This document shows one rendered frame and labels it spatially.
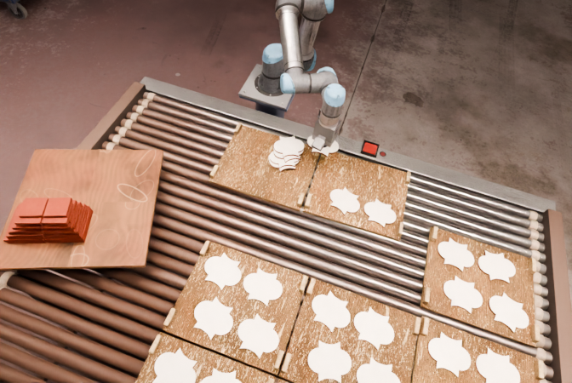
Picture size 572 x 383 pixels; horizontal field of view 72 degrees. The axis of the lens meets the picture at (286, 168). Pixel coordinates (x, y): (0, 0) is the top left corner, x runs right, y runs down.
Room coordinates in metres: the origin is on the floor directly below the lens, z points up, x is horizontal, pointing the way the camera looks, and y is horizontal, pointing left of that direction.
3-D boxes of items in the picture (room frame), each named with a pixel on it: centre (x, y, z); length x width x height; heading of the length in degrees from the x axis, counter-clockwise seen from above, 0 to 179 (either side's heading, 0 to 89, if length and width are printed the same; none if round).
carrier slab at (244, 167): (1.04, 0.08, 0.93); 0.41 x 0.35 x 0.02; 78
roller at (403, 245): (0.84, -0.12, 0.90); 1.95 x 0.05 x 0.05; 78
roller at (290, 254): (0.64, -0.08, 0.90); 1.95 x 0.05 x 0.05; 78
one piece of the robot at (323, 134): (1.06, -0.13, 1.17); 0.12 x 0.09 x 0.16; 156
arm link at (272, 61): (1.62, 0.13, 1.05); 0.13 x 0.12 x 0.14; 104
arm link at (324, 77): (1.17, -0.10, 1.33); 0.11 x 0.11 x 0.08; 14
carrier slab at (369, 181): (0.96, -0.33, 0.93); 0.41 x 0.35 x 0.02; 79
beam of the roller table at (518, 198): (1.25, -0.21, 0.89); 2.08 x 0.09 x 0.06; 78
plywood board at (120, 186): (0.68, 0.72, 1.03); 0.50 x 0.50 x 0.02; 9
